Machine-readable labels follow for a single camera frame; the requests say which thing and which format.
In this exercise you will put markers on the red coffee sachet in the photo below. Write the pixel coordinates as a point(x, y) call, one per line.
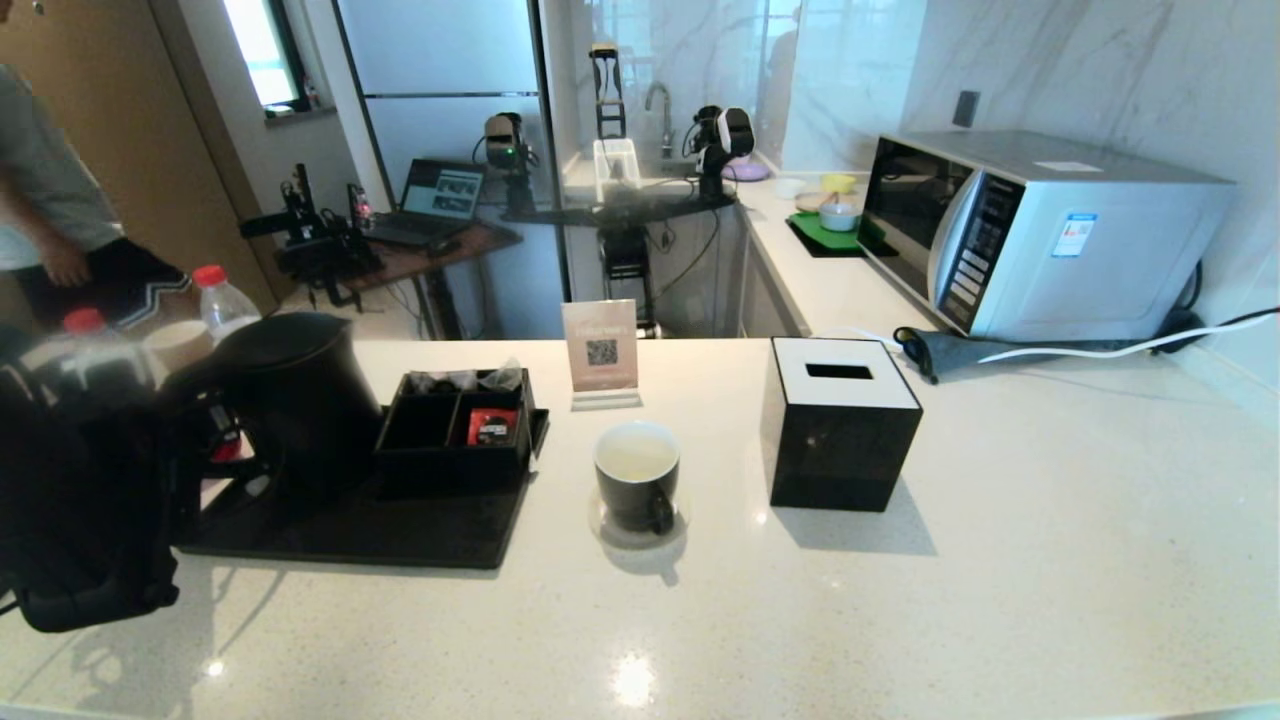
point(490, 425)

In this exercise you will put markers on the black compartment organizer box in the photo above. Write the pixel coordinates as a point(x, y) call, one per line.
point(450, 465)

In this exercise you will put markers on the person in grey t-shirt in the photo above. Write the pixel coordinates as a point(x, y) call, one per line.
point(50, 180)

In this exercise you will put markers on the black serving tray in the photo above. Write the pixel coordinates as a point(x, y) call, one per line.
point(400, 530)

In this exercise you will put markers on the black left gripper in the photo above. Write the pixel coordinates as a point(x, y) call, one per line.
point(100, 440)

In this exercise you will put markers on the white bowl with spoon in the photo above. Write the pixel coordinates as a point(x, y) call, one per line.
point(838, 216)

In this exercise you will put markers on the green mat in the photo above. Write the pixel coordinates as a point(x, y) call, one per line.
point(820, 236)

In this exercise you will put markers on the chrome sink faucet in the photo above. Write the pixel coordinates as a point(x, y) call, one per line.
point(660, 95)

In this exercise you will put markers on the brown wooden desk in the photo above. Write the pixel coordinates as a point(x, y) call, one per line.
point(470, 245)

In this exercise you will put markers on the brown paper cup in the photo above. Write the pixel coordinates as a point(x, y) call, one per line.
point(180, 345)

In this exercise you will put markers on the black desk mounted device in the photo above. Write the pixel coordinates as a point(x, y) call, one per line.
point(320, 250)

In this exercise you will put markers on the black sensor head green light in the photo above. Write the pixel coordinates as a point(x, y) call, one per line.
point(505, 140)

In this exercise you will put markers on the QR code acrylic sign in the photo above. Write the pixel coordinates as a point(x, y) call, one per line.
point(600, 345)

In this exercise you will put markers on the clear water bottle red cap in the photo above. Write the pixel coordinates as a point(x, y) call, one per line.
point(225, 310)
point(85, 322)

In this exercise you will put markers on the yellow bowl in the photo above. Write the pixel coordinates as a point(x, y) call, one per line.
point(838, 183)

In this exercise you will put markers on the black tissue box white top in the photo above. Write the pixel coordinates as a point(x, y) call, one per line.
point(840, 450)

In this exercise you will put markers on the white plastic rack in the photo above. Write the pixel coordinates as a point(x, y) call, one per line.
point(615, 170)

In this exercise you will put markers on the window with dark frame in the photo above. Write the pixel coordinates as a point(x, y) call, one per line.
point(265, 50)

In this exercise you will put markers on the silver microwave oven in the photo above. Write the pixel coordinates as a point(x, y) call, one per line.
point(1100, 250)

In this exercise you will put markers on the small white bowl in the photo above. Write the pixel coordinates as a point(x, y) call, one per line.
point(789, 187)

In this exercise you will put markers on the tan small dish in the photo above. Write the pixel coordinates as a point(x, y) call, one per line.
point(810, 202)

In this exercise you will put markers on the red toy apple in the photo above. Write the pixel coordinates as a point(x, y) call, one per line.
point(228, 450)

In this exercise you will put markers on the black electric kettle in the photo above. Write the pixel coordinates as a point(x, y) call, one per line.
point(300, 410)

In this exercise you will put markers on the black laptop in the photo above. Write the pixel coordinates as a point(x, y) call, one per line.
point(445, 190)

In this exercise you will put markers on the black mug white inside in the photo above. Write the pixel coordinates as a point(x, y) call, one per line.
point(630, 500)

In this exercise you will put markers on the dark wall socket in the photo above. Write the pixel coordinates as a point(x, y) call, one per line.
point(965, 108)

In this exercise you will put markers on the black background robot stand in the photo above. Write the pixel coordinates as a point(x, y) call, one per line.
point(625, 260)

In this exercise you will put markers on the purple plate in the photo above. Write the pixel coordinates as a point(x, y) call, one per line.
point(748, 170)

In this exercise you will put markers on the silver refrigerator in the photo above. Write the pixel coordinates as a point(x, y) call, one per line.
point(440, 50)

